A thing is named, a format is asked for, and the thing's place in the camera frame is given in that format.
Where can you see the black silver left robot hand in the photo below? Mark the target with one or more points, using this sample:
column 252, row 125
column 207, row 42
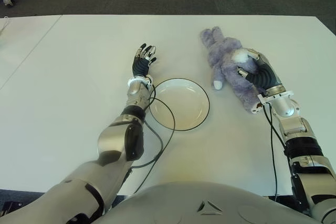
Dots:
column 140, row 66

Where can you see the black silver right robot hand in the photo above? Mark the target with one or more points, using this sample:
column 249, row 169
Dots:
column 266, row 77

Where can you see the purple plush bunny doll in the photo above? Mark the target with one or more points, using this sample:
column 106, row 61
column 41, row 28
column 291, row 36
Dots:
column 231, row 72

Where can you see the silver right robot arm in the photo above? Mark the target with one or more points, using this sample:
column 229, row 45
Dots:
column 309, row 161

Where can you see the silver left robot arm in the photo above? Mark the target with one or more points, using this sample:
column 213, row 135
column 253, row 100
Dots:
column 113, row 140

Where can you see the white plate with black rim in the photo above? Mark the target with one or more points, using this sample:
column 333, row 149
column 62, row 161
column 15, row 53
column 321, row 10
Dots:
column 183, row 106

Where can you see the silver robot torso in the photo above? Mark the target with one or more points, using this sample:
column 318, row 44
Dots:
column 204, row 205

